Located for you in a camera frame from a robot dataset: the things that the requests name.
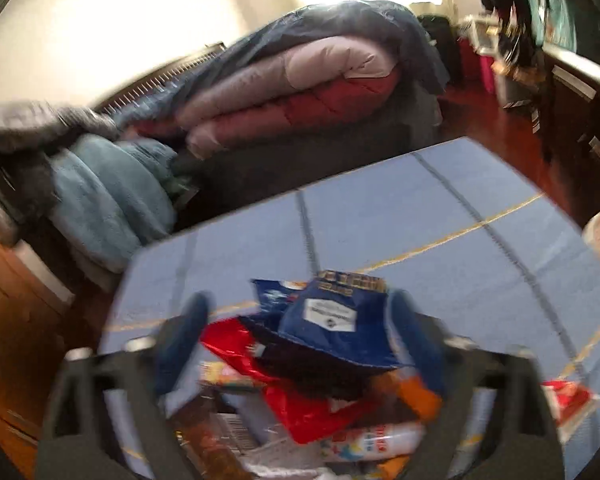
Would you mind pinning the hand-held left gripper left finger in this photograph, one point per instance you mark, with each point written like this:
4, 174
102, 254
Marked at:
180, 350

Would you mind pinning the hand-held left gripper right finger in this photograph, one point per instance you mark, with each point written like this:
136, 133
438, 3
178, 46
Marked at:
420, 345

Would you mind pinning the orange wrapper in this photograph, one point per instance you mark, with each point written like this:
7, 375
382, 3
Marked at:
415, 396

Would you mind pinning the blue snack bag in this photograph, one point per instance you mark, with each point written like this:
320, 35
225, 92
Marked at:
330, 340

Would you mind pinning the white printed tube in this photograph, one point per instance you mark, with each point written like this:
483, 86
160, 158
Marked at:
375, 440

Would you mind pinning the blue printed wrapper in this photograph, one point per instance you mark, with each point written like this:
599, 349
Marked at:
275, 296

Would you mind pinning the red snack bag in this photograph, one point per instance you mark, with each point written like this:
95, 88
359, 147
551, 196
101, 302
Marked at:
300, 410

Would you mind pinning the blue tablecloth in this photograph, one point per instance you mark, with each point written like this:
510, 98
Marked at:
430, 210

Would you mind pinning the red and white packet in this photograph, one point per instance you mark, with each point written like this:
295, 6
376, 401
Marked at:
570, 400

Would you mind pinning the teal blanket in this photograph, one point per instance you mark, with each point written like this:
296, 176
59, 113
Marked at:
110, 195

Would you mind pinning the grey blanket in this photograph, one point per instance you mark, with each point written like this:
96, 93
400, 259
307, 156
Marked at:
20, 135

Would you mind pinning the red box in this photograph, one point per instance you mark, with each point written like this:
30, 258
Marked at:
487, 72

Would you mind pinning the folded multicolour quilt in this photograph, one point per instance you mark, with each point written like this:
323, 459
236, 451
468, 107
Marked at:
305, 85

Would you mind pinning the dark wooden cabinet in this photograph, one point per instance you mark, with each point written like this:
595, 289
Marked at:
580, 105

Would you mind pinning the black suitcase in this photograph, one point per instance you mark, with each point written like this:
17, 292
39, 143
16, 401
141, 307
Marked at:
442, 40

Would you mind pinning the white storage box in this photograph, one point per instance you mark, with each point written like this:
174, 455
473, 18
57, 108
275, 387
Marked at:
480, 35

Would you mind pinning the hanging dark clothing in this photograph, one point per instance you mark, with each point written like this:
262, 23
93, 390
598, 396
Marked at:
505, 10

